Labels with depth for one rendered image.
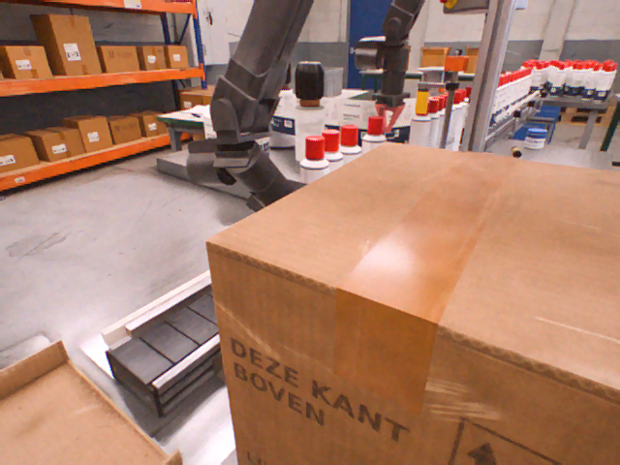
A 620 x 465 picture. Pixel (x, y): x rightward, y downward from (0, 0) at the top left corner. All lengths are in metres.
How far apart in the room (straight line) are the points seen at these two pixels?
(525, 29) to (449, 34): 1.29
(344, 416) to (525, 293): 0.12
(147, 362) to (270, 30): 0.42
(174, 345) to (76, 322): 0.23
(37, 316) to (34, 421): 0.23
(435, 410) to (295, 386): 0.09
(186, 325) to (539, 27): 8.35
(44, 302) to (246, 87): 0.51
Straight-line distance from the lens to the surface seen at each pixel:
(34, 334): 0.72
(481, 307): 0.19
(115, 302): 0.73
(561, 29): 8.56
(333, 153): 0.68
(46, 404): 0.59
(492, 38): 1.01
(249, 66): 0.49
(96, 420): 0.55
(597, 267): 0.25
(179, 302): 0.46
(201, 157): 0.57
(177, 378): 0.50
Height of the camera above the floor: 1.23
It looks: 27 degrees down
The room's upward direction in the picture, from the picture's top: straight up
